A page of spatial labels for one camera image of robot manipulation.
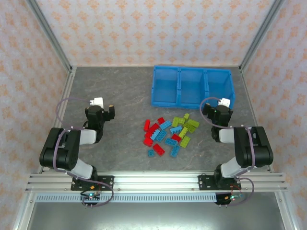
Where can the lime green lego plate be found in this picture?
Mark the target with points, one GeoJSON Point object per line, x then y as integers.
{"type": "Point", "coordinates": [190, 128]}
{"type": "Point", "coordinates": [185, 142]}
{"type": "Point", "coordinates": [193, 123]}
{"type": "Point", "coordinates": [176, 121]}

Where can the lime green square lego brick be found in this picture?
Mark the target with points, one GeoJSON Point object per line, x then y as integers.
{"type": "Point", "coordinates": [186, 117]}
{"type": "Point", "coordinates": [182, 121]}

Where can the lime green long lego brick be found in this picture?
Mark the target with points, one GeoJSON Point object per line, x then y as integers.
{"type": "Point", "coordinates": [183, 132]}

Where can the red lego brick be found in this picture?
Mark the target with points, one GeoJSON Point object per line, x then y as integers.
{"type": "Point", "coordinates": [161, 120]}
{"type": "Point", "coordinates": [146, 125]}
{"type": "Point", "coordinates": [154, 129]}
{"type": "Point", "coordinates": [147, 135]}
{"type": "Point", "coordinates": [158, 149]}
{"type": "Point", "coordinates": [176, 137]}

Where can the blue lego brick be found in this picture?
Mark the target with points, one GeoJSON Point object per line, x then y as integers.
{"type": "Point", "coordinates": [155, 135]}
{"type": "Point", "coordinates": [175, 151]}
{"type": "Point", "coordinates": [175, 129]}
{"type": "Point", "coordinates": [165, 124]}
{"type": "Point", "coordinates": [171, 141]}

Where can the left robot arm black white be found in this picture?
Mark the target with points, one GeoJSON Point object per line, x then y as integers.
{"type": "Point", "coordinates": [64, 155]}

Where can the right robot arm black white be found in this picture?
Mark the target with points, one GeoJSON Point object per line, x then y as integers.
{"type": "Point", "coordinates": [247, 151]}

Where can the blue plastic bin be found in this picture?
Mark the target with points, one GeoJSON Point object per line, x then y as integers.
{"type": "Point", "coordinates": [218, 83]}
{"type": "Point", "coordinates": [192, 88]}
{"type": "Point", "coordinates": [165, 88]}

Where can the red square lego plate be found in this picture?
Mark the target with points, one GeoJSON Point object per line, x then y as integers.
{"type": "Point", "coordinates": [148, 141]}

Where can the blue flat lego plate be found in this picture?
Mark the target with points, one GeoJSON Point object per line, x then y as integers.
{"type": "Point", "coordinates": [162, 135]}

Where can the blue small square lego plate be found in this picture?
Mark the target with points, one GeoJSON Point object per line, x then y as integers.
{"type": "Point", "coordinates": [150, 152]}

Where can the small circuit board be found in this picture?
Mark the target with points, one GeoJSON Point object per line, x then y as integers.
{"type": "Point", "coordinates": [90, 197]}
{"type": "Point", "coordinates": [230, 198]}

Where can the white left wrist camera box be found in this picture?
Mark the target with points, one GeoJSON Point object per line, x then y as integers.
{"type": "Point", "coordinates": [98, 101]}

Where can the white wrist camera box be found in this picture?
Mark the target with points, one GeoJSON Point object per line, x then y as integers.
{"type": "Point", "coordinates": [98, 101]}
{"type": "Point", "coordinates": [225, 101]}

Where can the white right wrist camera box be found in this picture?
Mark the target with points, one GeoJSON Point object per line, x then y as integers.
{"type": "Point", "coordinates": [225, 101]}

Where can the aluminium table side rail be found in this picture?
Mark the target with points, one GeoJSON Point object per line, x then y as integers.
{"type": "Point", "coordinates": [61, 105]}
{"type": "Point", "coordinates": [254, 112]}

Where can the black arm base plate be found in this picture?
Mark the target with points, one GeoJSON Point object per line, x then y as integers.
{"type": "Point", "coordinates": [206, 182]}
{"type": "Point", "coordinates": [105, 182]}

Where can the aluminium mounting rail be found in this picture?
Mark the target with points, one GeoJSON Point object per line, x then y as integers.
{"type": "Point", "coordinates": [156, 182]}

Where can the aluminium frame post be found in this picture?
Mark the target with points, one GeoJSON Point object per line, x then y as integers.
{"type": "Point", "coordinates": [261, 36]}
{"type": "Point", "coordinates": [51, 36]}

